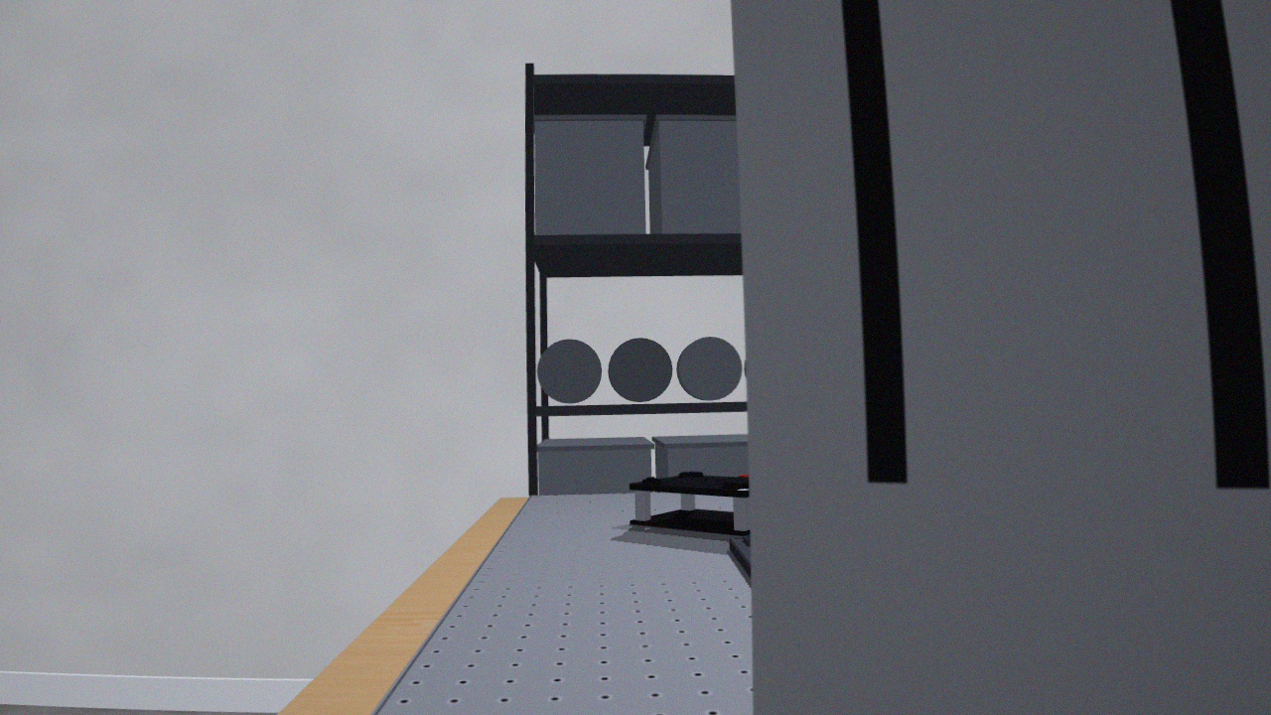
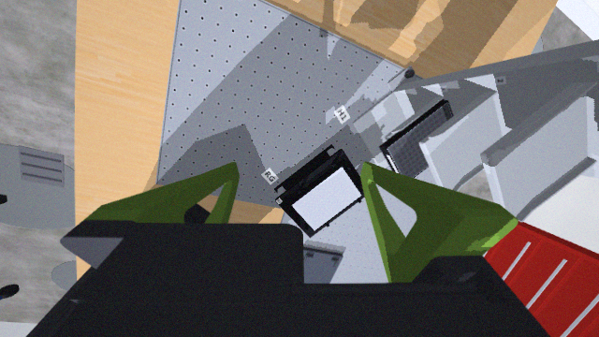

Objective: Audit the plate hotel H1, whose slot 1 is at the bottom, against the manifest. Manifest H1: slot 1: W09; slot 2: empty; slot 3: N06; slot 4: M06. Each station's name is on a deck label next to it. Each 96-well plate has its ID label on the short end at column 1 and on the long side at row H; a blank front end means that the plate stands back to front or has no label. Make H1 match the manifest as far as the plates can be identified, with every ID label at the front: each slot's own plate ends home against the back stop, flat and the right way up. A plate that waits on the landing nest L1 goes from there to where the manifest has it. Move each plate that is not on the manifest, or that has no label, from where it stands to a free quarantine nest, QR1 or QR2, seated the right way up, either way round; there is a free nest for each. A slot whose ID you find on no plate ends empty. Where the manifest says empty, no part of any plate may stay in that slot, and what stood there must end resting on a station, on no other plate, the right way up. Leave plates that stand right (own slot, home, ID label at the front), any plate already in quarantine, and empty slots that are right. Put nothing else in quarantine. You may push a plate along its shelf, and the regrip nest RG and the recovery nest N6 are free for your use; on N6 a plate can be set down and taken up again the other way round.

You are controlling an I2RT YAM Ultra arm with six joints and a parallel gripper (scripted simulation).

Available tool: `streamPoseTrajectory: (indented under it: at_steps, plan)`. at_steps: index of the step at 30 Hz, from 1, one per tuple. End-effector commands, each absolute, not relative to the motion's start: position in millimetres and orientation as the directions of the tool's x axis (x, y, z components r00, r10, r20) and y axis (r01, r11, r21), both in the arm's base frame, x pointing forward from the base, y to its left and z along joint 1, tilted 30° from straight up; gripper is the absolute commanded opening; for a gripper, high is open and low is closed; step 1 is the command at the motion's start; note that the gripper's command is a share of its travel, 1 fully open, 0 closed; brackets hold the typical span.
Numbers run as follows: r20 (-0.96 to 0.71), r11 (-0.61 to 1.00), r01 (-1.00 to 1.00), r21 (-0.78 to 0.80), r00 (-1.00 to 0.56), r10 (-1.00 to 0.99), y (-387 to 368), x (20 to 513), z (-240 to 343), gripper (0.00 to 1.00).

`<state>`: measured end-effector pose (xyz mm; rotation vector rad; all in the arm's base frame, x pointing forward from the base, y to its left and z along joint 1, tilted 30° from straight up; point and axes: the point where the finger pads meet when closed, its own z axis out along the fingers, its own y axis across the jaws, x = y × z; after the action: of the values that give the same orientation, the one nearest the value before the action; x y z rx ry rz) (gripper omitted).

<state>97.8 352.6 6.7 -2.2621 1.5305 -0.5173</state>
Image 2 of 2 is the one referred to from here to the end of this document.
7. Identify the black rectangular frame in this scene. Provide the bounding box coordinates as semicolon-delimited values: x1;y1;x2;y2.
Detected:
274;144;365;238

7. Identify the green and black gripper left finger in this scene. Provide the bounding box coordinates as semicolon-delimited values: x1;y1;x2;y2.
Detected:
83;162;240;224

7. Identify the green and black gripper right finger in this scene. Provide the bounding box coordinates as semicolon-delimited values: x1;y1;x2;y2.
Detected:
360;162;519;283

